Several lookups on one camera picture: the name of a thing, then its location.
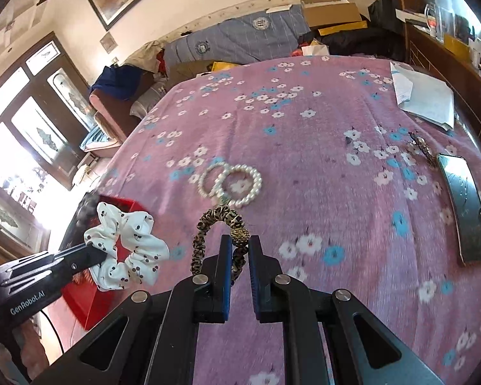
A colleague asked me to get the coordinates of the open cardboard box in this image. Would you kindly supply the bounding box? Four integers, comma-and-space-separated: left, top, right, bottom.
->
300, 0, 363, 29

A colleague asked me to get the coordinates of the blue clothing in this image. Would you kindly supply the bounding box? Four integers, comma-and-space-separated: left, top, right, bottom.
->
90, 63, 145, 101

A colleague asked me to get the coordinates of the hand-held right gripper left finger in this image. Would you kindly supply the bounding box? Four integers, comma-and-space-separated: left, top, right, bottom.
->
26, 235, 233, 385

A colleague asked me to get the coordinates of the small wall plaque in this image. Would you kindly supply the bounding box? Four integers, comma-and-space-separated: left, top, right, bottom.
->
99, 32, 119, 55

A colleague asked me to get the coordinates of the flat yellow box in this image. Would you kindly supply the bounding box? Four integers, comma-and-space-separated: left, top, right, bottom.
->
316, 20, 369, 37

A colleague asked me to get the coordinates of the wooden headboard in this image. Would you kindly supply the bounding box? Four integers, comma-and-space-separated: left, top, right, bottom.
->
405, 22, 481, 149

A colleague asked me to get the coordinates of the black smartphone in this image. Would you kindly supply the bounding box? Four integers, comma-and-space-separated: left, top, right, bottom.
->
436, 153, 481, 266

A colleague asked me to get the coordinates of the red box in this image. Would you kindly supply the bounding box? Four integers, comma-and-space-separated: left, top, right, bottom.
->
60, 194, 149, 331

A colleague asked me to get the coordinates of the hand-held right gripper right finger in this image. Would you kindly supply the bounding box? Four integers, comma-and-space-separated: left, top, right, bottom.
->
248, 235, 445, 385

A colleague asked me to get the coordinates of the beige clothing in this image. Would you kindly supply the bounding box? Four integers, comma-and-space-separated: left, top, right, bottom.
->
122, 40, 167, 71

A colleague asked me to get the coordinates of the black bag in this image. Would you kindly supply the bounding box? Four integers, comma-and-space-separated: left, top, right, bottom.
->
368, 0, 405, 35

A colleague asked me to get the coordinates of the small yellow cardboard box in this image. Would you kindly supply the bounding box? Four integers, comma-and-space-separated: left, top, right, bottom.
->
443, 34, 471, 63

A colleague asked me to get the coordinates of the white padded envelope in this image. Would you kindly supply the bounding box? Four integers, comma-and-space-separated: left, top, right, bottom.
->
390, 61, 455, 131

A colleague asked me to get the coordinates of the person's left forearm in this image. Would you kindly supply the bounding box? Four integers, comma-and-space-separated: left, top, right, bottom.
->
8, 317, 49, 373

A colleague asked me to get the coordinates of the decorated hair clip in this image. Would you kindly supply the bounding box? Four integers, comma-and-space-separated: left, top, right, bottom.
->
409, 130, 437, 169

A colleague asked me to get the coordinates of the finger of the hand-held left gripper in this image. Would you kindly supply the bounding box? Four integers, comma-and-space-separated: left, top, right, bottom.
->
56, 243, 107, 285

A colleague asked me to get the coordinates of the grey checked folded quilt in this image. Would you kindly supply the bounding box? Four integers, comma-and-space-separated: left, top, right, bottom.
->
224, 4, 311, 63
162, 28, 245, 67

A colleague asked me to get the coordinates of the clear glass pitcher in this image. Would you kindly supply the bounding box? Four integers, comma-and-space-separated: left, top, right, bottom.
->
424, 2, 455, 43

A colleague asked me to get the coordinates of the white pearl bracelet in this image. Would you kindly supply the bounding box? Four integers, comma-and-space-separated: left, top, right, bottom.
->
198, 161, 233, 199
214, 164, 263, 209

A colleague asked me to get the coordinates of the white cherry print scrunchie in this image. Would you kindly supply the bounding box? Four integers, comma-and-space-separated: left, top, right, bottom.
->
83, 201, 170, 293

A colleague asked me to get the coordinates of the wooden glass-pane door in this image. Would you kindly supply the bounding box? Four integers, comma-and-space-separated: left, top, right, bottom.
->
0, 34, 119, 249

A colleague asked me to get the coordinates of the leopard print hair tie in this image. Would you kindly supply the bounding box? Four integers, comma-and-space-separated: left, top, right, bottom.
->
190, 204, 251, 287

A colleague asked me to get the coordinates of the black jacket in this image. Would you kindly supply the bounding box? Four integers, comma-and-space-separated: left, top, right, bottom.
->
299, 26, 407, 63

